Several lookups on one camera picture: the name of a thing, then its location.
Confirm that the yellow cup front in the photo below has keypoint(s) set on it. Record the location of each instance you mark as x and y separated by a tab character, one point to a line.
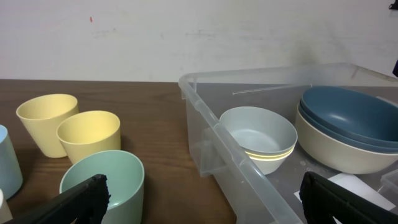
87	133

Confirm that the grey small bowl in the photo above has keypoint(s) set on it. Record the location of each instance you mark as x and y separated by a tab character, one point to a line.
259	130

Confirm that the clear plastic storage container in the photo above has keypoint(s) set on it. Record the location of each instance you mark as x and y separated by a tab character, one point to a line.
255	197

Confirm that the yellow cup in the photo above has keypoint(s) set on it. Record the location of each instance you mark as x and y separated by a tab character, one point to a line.
87	133
41	117

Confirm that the light blue cup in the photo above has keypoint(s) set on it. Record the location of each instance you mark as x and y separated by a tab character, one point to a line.
11	175

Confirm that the yellow cup rear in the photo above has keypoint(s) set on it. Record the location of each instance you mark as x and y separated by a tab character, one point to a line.
41	117

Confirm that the dark blue bowl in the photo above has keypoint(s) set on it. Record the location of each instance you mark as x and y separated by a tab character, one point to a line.
352	114
343	139

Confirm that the mint green cup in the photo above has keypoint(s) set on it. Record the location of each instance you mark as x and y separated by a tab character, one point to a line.
125	181

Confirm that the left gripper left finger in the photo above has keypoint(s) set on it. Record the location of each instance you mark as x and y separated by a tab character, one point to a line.
85	203

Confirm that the white small bowl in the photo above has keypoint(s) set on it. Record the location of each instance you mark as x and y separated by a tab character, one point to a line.
268	165

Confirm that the cream white cup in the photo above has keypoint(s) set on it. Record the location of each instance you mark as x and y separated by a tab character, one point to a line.
5	213

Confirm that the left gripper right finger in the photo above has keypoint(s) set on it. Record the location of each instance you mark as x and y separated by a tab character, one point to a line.
325	202

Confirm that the large beige bowl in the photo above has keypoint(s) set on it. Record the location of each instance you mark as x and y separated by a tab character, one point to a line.
338	155

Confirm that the yellow small bowl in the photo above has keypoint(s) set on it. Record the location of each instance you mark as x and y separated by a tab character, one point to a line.
257	155

